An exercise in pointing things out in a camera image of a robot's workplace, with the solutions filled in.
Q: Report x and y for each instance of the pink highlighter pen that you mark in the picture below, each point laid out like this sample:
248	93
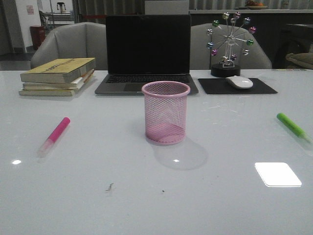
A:
53	137

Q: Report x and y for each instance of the green highlighter pen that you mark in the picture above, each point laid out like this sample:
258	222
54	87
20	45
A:
292	126

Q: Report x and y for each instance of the pink mesh pen holder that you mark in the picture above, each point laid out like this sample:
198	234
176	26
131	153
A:
165	104

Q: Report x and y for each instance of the black mouse pad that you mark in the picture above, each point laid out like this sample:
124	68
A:
221	86

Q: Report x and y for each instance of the grey open laptop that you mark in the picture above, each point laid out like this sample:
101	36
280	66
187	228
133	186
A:
146	48

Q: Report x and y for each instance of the middle white book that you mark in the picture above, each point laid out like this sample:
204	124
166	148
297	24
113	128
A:
74	85

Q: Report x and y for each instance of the white computer mouse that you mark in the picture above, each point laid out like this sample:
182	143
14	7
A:
239	82

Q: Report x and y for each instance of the right grey armchair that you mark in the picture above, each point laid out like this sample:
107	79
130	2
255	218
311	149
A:
207	48

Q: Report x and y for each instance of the grey armchair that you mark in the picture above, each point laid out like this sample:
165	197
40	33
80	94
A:
207	48
79	40

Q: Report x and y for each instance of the ferris wheel desk ornament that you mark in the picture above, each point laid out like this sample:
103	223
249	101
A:
226	66

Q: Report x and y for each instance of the left grey armchair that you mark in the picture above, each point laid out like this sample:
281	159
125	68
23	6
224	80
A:
79	40

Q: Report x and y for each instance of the top yellow book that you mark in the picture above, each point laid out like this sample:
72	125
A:
59	70

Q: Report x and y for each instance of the yellow book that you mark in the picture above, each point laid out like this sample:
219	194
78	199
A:
47	92
59	70

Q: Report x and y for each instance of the bottom yellow book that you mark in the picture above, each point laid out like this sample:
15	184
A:
47	92

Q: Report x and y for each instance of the red bin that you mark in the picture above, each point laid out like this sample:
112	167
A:
37	35

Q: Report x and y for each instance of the fruit bowl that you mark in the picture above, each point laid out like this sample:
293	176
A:
255	5

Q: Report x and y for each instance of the beige cushion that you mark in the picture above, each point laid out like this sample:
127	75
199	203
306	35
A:
300	60

